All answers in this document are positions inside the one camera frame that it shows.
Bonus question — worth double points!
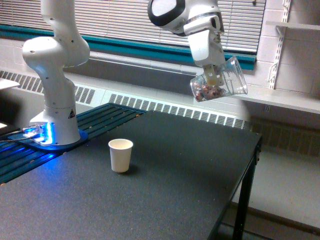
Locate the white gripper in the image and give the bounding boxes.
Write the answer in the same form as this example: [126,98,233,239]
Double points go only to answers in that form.
[184,14,226,86]

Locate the clear plastic cup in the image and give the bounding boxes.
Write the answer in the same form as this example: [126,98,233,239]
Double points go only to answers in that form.
[190,56,248,98]

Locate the colourful candies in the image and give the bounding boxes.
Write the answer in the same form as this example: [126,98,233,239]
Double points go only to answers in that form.
[193,85,226,102]

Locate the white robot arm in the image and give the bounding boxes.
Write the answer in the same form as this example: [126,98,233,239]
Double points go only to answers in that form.
[22,0,226,147]

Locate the white upper shelf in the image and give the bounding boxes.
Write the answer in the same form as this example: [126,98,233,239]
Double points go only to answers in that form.
[265,21,320,31]

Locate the window blinds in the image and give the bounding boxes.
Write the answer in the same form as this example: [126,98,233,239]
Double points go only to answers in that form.
[0,0,266,54]

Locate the baseboard radiator heater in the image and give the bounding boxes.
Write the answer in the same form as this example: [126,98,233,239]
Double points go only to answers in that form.
[0,69,320,158]

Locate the white paper cup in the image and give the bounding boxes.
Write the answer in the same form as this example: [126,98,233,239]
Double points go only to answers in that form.
[108,138,134,173]

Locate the black table leg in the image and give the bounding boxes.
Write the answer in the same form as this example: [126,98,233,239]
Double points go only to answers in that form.
[232,139,262,240]

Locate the white shelf rail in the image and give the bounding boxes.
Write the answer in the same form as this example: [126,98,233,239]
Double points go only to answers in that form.
[267,0,291,90]

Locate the white wall shelf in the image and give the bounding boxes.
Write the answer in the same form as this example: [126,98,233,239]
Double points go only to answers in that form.
[232,85,320,115]

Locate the black cable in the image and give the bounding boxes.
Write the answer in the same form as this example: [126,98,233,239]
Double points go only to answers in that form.
[0,128,28,144]

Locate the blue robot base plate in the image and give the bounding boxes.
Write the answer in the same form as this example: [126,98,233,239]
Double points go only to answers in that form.
[8,130,88,152]

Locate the teal slatted rail bench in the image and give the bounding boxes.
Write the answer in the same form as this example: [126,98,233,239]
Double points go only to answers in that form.
[0,107,144,183]

